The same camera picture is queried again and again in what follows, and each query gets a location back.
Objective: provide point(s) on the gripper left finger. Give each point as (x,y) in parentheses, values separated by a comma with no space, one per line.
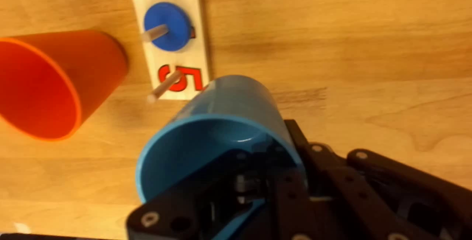
(184,210)

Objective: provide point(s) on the light blue plastic cup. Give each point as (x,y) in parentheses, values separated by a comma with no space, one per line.
(236,100)

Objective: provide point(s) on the orange plastic cup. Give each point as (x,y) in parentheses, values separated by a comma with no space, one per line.
(55,85)

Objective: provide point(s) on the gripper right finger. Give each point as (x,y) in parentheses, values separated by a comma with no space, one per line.
(346,195)

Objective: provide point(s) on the blue round disc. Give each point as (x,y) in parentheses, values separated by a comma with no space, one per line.
(175,22)

